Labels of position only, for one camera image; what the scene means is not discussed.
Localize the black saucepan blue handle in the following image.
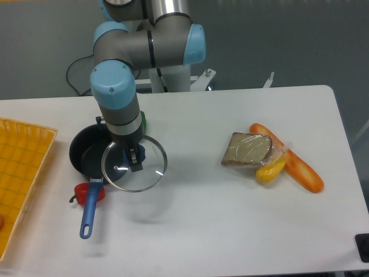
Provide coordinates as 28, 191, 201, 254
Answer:
69, 124, 112, 239

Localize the green toy bell pepper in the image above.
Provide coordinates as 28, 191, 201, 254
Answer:
140, 110, 147, 134

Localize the red toy bell pepper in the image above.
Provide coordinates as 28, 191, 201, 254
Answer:
69, 183, 106, 206

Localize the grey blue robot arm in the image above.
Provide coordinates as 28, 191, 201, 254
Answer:
90, 1, 206, 171

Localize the yellow toy corn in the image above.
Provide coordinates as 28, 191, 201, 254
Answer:
255, 156, 286, 185

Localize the yellow woven basket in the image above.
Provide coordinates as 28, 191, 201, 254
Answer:
1, 118, 58, 261

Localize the orange toy carrot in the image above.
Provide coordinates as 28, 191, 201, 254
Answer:
249, 123, 324, 193

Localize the glass lid with blue knob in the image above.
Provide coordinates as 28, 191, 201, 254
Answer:
101, 135, 168, 193

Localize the black cable on floor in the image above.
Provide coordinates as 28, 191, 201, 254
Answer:
66, 53, 96, 96

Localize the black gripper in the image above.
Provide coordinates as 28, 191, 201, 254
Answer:
110, 127, 144, 172

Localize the black device at table edge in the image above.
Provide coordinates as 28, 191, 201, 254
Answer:
355, 233, 369, 263

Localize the wrapped bread slice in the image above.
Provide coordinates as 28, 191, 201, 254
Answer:
221, 132, 273, 167

